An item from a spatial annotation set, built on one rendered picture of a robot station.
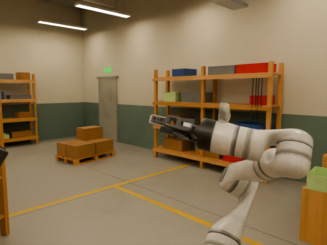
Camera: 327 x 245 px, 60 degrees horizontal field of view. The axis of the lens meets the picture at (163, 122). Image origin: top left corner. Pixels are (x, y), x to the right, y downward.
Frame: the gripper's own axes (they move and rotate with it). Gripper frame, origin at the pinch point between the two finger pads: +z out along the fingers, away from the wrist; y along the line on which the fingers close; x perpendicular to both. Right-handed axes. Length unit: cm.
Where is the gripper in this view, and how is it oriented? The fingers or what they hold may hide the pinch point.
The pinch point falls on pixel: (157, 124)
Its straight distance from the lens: 69.8
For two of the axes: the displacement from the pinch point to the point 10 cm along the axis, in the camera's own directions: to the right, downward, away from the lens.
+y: 2.6, 2.5, 9.3
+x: 2.6, -9.5, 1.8
